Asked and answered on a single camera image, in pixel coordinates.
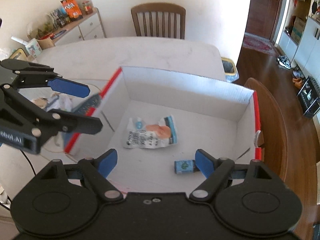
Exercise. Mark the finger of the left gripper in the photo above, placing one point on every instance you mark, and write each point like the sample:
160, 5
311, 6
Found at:
56, 84
75, 123

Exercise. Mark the white tissue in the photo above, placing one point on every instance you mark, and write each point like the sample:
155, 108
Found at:
56, 101

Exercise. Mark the white snack wrapper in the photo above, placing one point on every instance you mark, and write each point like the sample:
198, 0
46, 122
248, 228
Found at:
139, 134

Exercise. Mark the red white cardboard box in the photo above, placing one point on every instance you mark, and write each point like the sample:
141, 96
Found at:
219, 117

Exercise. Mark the white wall cabinet unit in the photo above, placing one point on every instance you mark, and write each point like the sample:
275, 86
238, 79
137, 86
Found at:
299, 40

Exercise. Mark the black shoe rack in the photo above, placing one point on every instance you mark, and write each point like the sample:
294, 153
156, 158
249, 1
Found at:
308, 97

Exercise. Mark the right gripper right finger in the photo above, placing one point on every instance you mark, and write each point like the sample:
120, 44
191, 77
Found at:
216, 173

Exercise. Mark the waste bin with bag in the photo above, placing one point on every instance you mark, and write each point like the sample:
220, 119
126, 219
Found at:
231, 72

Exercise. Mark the white sideboard cabinet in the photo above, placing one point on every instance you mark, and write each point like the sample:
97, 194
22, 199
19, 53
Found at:
88, 28

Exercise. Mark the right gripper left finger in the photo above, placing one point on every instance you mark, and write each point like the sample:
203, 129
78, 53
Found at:
94, 175

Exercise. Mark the orange snack bag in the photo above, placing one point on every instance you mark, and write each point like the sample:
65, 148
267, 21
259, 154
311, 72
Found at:
72, 9

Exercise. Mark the brown wooden chair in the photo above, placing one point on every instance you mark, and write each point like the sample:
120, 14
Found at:
159, 19

